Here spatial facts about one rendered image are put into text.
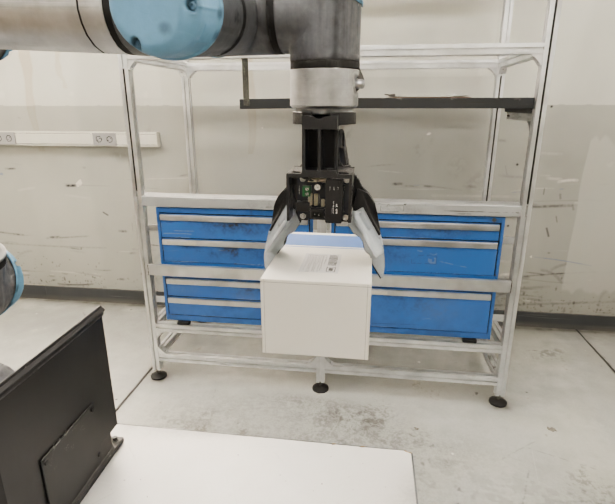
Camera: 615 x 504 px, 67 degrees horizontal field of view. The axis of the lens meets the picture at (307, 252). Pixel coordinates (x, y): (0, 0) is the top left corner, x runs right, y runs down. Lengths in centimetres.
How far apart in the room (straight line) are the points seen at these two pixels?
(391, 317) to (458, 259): 39
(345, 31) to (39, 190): 322
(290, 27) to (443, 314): 180
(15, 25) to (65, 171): 298
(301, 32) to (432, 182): 241
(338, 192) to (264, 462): 58
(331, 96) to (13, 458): 61
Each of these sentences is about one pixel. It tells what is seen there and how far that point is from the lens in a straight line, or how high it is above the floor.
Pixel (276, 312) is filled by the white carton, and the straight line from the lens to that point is 52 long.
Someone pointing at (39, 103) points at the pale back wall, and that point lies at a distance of 351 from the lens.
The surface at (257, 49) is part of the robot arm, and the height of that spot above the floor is 138.
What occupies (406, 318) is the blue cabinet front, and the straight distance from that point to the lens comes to 218.
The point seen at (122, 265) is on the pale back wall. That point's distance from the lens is 344.
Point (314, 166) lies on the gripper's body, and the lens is 52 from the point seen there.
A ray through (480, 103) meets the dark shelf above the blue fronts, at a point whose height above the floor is 133.
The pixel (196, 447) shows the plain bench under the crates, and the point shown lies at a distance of 99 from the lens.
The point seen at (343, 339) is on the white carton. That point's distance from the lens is 52.
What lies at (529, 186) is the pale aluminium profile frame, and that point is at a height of 101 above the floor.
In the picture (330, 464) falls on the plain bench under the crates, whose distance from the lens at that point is 93.
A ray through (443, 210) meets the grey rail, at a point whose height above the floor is 91.
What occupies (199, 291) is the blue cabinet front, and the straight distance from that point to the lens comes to 228.
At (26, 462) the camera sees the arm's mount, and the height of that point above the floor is 85.
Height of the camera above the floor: 132
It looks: 17 degrees down
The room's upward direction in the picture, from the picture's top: straight up
